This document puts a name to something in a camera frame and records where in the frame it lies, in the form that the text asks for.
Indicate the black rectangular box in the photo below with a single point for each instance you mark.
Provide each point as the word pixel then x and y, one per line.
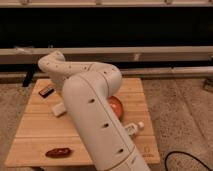
pixel 46 91

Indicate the dark red oblong object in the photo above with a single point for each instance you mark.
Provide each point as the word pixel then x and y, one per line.
pixel 58 152

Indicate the orange ceramic bowl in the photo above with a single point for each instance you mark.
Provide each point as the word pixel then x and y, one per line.
pixel 116 106

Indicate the white sponge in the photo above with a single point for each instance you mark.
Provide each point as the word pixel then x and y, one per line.
pixel 58 109

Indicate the wooden table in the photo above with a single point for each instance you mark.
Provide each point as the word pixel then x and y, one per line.
pixel 40 131

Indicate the white labelled bottle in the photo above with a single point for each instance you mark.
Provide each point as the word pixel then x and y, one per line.
pixel 133 128

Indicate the long grey rail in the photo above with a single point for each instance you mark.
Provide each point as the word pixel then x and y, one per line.
pixel 22 55

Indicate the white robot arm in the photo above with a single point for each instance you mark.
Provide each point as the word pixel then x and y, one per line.
pixel 85 88

